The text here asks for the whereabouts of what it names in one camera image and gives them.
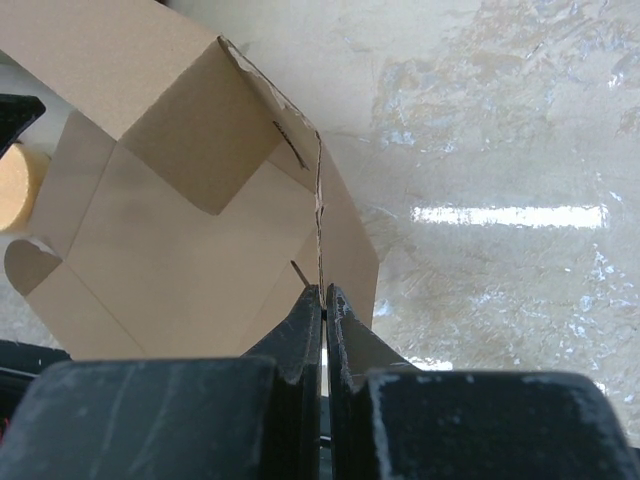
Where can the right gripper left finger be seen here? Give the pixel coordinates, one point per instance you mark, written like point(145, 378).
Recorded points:
point(256, 416)

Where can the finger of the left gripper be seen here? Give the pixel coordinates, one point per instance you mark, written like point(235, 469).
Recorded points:
point(17, 113)

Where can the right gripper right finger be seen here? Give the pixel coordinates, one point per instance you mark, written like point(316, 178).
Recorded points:
point(392, 420)

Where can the large cardboard box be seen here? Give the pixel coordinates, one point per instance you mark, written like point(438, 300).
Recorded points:
point(188, 201)

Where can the orange round sponge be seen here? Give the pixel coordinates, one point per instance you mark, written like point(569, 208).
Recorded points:
point(23, 170)

